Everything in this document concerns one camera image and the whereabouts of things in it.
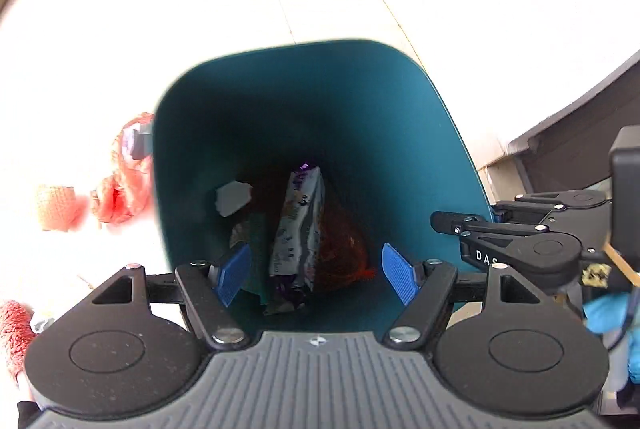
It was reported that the red fuzzy slipper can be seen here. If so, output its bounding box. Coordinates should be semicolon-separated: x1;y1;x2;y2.
0;300;36;381

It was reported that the orange foam fruit net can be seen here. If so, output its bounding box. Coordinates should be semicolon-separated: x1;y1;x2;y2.
36;186;89;232

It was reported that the white biscuit snack package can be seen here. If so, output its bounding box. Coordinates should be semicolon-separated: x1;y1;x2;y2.
265;164;324;315

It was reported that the white paper scrap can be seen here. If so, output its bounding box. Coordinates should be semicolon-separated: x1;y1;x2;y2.
215;181;253;218

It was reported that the red mesh net bag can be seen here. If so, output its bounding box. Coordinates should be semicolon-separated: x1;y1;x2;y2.
314;204;376;291

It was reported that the red plastic bag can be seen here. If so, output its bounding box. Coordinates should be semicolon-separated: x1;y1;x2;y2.
90;113;154;224

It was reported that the teal plastic trash bin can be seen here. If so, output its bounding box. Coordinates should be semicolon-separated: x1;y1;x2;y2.
153;40;491;308

